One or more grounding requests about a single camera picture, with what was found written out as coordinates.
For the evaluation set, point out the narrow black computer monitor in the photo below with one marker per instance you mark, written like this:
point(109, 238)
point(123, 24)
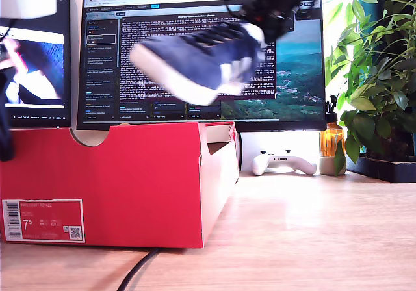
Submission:
point(39, 76)

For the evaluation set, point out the blue suede sneaker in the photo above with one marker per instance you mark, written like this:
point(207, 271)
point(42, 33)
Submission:
point(195, 60)

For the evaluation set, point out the red cardboard shoebox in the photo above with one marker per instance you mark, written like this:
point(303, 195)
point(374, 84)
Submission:
point(130, 174)

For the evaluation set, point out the green leafy houseplant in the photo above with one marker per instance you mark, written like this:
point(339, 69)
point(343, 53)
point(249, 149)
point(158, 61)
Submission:
point(373, 86)

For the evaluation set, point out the small cream ceramic pot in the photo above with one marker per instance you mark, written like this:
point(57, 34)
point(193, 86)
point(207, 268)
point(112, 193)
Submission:
point(326, 167)

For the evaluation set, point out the white game controller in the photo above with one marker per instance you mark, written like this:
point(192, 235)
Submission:
point(279, 164)

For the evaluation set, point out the wide black computer monitor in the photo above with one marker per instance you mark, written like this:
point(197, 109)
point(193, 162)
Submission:
point(292, 76)

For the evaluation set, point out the black planter tray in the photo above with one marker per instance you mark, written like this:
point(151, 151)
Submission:
point(380, 171)

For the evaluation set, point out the amber glass pump bottle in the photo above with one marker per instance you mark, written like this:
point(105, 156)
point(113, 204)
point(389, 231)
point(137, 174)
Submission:
point(330, 140)

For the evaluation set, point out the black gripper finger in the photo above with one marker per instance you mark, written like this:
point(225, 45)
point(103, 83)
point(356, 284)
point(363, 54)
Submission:
point(278, 26)
point(6, 132)

